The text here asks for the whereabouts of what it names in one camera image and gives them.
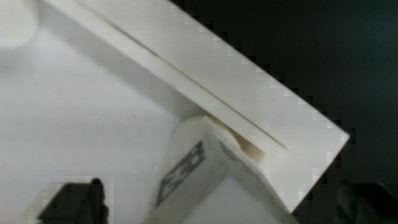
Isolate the white square tabletop tray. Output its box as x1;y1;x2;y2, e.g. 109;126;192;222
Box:
0;0;349;224

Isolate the white leg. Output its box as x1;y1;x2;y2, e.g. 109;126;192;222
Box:
142;116;299;224

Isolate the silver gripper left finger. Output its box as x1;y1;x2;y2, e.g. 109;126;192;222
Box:
38;178;109;224

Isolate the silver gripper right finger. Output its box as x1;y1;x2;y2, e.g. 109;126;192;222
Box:
336;182;398;224

